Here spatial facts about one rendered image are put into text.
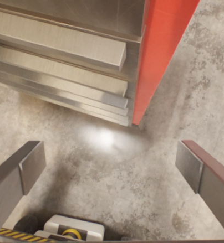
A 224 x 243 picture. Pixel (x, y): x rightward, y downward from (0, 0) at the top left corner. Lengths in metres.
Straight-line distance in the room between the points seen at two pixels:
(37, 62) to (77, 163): 0.76
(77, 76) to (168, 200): 0.84
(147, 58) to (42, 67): 0.13
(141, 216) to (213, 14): 1.15
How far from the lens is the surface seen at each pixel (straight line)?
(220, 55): 1.13
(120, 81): 0.20
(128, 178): 0.92
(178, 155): 0.17
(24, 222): 0.98
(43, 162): 0.17
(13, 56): 0.26
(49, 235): 0.83
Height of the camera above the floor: 0.90
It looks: 81 degrees down
